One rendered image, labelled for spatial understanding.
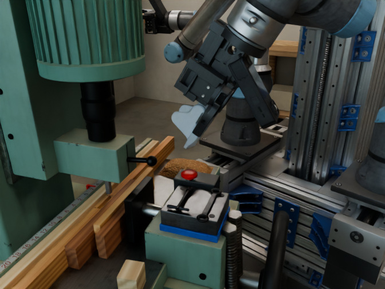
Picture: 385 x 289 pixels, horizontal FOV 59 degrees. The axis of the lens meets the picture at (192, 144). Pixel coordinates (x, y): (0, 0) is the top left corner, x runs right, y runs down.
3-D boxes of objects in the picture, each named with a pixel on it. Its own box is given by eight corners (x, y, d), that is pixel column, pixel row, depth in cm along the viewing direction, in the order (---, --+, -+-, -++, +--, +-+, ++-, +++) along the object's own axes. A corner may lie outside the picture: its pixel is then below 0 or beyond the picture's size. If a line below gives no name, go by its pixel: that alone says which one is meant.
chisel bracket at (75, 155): (121, 191, 63) (116, 150, 59) (58, 179, 67) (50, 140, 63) (138, 172, 69) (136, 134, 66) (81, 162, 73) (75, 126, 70)
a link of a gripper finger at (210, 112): (196, 124, 57) (223, 83, 53) (205, 130, 57) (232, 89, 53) (187, 135, 53) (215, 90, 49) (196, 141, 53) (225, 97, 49)
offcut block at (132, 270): (138, 300, 51) (136, 280, 49) (118, 296, 51) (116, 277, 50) (146, 280, 54) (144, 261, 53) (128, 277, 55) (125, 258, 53)
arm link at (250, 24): (288, 22, 50) (283, 27, 43) (270, 49, 52) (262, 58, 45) (246, -7, 50) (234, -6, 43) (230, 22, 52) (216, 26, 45)
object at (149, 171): (103, 251, 60) (99, 225, 58) (96, 249, 61) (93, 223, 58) (154, 188, 79) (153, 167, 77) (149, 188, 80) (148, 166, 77)
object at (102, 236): (107, 259, 59) (103, 236, 57) (98, 257, 59) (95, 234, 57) (148, 206, 73) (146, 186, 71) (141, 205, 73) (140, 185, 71)
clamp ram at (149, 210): (164, 250, 60) (162, 208, 56) (127, 241, 62) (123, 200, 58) (182, 220, 68) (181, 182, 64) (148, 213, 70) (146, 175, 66)
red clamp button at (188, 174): (194, 182, 60) (194, 177, 60) (178, 179, 61) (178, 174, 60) (199, 174, 63) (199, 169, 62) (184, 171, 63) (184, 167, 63)
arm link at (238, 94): (220, 115, 121) (222, 78, 115) (233, 105, 132) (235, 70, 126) (252, 121, 116) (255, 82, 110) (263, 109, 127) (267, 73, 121)
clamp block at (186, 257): (219, 293, 56) (221, 250, 52) (145, 273, 60) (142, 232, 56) (237, 237, 68) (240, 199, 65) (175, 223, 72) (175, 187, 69)
